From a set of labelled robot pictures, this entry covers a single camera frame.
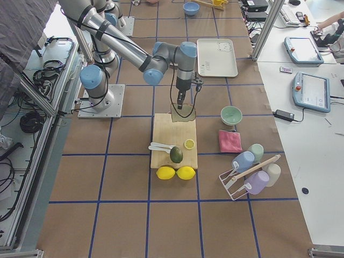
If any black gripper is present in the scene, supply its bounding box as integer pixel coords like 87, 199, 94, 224
176, 76, 191, 110

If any white bread slice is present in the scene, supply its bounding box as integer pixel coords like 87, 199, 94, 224
170, 103, 196, 122

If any wooden cutting board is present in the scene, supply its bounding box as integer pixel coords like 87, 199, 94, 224
150, 113, 198, 169

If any lemon slice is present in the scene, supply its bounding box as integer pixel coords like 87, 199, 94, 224
184, 139, 196, 150

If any green bowl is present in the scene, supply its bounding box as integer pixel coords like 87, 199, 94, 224
220, 106, 242, 126

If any green avocado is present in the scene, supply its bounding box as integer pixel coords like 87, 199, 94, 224
169, 146, 183, 163

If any white plastic spoon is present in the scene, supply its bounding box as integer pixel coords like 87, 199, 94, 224
148, 145, 171, 154

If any cream bear tray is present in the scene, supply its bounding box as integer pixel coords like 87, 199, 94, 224
197, 39, 238, 77

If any pink cloth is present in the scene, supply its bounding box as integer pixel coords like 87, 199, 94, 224
219, 130, 242, 153

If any right yellow lemon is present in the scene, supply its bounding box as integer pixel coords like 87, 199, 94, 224
176, 166, 196, 180

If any yellow lemon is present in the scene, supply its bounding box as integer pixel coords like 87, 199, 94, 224
176, 166, 196, 180
156, 166, 175, 180

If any left yellow lemon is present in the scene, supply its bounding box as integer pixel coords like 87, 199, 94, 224
156, 166, 175, 180

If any blue cup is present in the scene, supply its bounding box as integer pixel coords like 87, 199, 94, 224
232, 151, 255, 173

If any green cup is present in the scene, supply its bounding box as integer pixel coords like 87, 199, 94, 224
247, 144, 264, 164

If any blue bowl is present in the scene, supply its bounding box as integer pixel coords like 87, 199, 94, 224
183, 2, 200, 16

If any wooden rack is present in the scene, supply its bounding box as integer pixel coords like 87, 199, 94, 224
193, 0, 229, 11

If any yellow cup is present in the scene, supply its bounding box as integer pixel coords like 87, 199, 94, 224
212, 0, 223, 6

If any black power adapter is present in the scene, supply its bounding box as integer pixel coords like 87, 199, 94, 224
273, 109, 295, 122

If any purple cup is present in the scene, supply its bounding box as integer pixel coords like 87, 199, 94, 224
244, 170, 270, 195

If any beige cup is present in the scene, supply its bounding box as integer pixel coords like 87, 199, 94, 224
262, 163, 281, 187

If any far teach pendant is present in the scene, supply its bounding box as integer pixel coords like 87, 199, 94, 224
284, 37, 324, 66

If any teach pendant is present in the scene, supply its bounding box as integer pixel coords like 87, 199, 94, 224
284, 37, 324, 66
292, 72, 331, 113

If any near teach pendant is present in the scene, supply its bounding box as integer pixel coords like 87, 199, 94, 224
292, 72, 331, 113

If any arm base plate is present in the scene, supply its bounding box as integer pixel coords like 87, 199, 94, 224
77, 84, 125, 119
116, 16, 135, 37

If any white wire cup rack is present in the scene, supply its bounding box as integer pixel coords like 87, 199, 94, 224
218, 169, 248, 201

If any aluminium frame post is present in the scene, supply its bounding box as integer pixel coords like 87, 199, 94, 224
251, 0, 284, 61

